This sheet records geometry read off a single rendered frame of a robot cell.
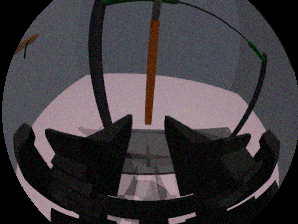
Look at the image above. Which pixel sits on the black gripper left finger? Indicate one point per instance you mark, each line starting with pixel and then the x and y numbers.
pixel 103 152

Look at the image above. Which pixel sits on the orange-brown long handle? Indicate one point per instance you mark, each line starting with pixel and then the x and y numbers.
pixel 152 60

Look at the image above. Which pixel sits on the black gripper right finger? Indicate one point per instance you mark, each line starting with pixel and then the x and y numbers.
pixel 194 154

